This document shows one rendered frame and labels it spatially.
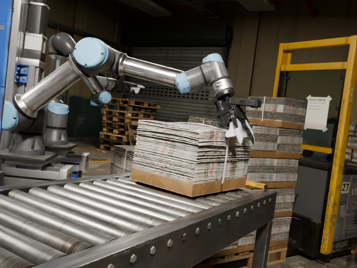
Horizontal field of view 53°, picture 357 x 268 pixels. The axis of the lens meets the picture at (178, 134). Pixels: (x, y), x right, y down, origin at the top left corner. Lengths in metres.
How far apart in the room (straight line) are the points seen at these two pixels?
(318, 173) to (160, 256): 2.68
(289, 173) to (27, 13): 2.11
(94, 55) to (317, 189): 2.49
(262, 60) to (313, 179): 6.28
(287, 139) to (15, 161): 1.94
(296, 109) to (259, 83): 6.44
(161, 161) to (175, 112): 9.04
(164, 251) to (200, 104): 9.13
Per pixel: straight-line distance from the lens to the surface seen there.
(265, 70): 9.34
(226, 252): 2.64
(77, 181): 1.30
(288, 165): 2.93
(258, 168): 2.67
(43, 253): 0.71
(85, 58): 1.42
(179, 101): 10.26
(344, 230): 3.54
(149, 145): 1.31
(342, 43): 3.28
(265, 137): 2.67
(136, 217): 0.96
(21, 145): 1.68
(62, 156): 2.15
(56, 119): 2.15
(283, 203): 2.98
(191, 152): 1.19
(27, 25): 2.01
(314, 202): 3.44
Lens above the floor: 1.07
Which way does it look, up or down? 3 degrees down
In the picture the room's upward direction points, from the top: 7 degrees clockwise
